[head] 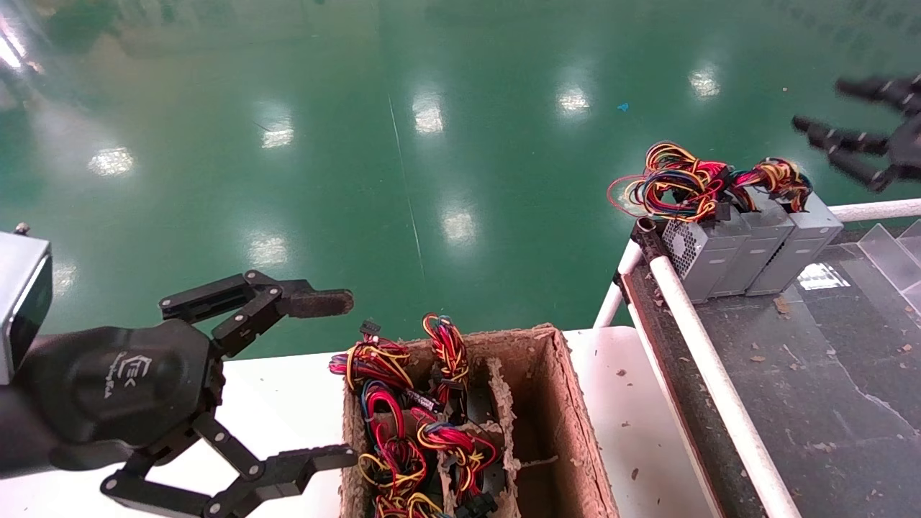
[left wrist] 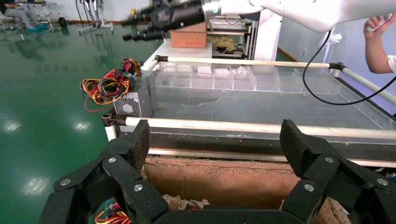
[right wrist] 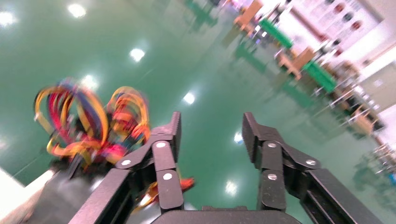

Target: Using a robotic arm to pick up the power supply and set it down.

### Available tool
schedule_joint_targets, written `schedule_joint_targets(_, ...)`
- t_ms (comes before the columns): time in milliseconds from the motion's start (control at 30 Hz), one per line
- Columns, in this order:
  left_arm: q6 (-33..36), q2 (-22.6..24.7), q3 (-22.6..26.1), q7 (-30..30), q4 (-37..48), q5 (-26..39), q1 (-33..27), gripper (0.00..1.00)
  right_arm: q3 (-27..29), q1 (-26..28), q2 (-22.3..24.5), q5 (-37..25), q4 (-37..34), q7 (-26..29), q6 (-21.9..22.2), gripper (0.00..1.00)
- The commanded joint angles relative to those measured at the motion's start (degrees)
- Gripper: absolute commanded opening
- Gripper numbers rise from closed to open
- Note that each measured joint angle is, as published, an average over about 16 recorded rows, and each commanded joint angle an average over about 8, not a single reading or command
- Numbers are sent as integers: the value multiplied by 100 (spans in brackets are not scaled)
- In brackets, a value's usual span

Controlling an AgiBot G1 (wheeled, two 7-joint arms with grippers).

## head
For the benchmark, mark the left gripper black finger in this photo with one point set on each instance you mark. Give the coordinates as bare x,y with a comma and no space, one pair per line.
316,302

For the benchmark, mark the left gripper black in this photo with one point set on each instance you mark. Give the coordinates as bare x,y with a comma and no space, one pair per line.
108,388

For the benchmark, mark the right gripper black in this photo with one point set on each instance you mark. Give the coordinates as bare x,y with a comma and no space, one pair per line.
910,147

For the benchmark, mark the clear acrylic guide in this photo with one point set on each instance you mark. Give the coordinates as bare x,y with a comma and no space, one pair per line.
892,255

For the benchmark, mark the grey vented power supply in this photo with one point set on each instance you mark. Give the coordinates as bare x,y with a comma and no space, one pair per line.
709,255

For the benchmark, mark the black pipe joint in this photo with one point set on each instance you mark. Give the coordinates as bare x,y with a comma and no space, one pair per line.
650,237

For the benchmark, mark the brown cardboard divider box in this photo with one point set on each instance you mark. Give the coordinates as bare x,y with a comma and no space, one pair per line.
561,410

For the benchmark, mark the dark conveyor belt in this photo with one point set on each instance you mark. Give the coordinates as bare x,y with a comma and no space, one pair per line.
827,403

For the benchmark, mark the short white support pipe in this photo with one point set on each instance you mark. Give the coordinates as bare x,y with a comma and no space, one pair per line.
619,288

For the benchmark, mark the white cross rail pipe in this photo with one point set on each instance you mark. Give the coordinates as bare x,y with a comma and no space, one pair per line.
874,211

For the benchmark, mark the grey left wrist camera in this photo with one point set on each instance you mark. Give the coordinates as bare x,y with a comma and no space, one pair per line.
21,302

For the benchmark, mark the long white rail pipe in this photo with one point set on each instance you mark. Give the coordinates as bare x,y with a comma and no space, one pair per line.
719,388

